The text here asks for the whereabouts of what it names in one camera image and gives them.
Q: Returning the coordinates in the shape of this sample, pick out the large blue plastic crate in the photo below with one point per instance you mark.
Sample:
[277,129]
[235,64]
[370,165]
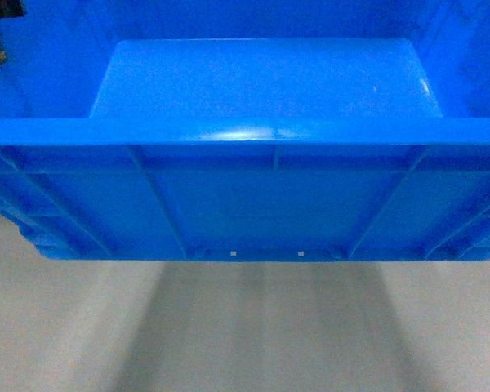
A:
[248,130]

